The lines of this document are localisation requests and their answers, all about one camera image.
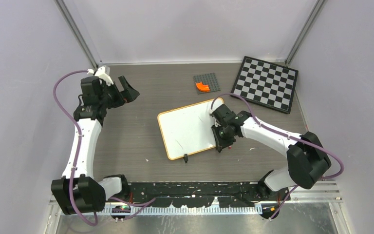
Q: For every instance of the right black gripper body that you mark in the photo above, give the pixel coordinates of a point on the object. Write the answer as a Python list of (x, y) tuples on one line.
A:
[(223, 138)]

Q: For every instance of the black white chessboard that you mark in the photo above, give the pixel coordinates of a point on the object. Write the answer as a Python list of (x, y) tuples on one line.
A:
[(266, 84)]

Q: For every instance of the white slotted cable duct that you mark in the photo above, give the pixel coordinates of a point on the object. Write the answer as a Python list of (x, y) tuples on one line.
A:
[(184, 210)]

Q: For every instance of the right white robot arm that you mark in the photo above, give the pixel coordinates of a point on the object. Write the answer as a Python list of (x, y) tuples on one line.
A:
[(306, 163)]

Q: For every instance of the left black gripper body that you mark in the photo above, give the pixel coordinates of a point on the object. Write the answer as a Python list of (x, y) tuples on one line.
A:
[(114, 97)]

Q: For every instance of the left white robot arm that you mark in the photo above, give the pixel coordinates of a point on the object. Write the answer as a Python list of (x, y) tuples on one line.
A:
[(77, 187)]

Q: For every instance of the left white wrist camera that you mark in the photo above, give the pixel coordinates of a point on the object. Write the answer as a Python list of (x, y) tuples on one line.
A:
[(103, 73)]

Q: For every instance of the grey lego baseplate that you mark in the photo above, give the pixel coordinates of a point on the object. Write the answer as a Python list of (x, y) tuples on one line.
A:
[(210, 79)]

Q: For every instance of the yellow framed whiteboard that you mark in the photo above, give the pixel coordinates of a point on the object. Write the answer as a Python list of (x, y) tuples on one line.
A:
[(187, 130)]

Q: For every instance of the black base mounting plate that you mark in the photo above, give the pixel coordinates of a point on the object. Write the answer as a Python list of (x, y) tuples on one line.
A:
[(198, 194)]

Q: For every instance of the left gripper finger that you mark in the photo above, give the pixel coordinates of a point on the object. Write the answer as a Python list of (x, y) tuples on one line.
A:
[(123, 82), (129, 94)]

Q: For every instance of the orange curved block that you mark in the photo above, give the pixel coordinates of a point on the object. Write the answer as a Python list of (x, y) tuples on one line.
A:
[(202, 87)]

